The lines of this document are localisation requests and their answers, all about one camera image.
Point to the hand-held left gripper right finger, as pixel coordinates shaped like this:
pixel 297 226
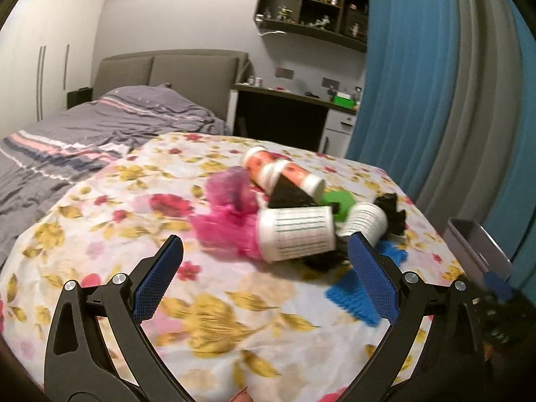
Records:
pixel 372 280

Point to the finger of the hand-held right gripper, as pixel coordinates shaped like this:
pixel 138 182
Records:
pixel 498 285

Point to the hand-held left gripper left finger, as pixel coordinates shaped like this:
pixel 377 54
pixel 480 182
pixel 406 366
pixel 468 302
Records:
pixel 157 278

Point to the blue ridged plastic piece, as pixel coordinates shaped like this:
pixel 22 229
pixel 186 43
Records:
pixel 347 297

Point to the grey plastic bin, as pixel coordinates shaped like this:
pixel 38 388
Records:
pixel 473 243

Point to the black plastic bag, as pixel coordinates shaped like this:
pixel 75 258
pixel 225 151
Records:
pixel 289 197
pixel 326 256
pixel 391 213

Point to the white paper cup green lines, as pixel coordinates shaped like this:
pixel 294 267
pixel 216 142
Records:
pixel 297 230
pixel 364 220

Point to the pink plastic bag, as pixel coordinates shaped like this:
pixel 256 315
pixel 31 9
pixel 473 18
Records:
pixel 222 222

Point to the orange apple print paper cup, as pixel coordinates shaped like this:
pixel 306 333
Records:
pixel 257 163
pixel 293 173

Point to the person's left hand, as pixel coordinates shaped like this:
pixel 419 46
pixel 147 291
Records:
pixel 242 396

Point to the green ridged plastic piece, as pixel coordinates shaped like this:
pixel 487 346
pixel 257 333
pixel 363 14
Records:
pixel 341 201

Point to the floral tablecloth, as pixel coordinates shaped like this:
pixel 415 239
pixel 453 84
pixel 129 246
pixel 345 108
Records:
pixel 167 184

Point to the white drawer unit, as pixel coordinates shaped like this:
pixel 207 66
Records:
pixel 339 123

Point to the grey bed with striped duvet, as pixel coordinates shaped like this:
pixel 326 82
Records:
pixel 104 125

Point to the green box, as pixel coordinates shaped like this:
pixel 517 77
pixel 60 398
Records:
pixel 343 100

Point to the black nightstand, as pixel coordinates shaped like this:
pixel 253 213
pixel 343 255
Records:
pixel 79 97

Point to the dark top desk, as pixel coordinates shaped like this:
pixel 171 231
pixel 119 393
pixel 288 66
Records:
pixel 284 93

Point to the blue and grey curtain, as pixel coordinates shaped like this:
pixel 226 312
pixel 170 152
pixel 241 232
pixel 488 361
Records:
pixel 398 71

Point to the grey upholstered bed headboard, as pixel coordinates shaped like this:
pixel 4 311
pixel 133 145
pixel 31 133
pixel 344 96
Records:
pixel 188 67

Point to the white wardrobe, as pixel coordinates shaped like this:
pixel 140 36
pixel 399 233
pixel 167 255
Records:
pixel 25 71

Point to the row of small figurines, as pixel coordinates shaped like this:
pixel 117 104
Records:
pixel 284 10

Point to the grey wall socket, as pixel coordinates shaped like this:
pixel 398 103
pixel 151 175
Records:
pixel 284 73
pixel 331 82

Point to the dark wall shelf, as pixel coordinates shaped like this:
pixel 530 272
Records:
pixel 318 37

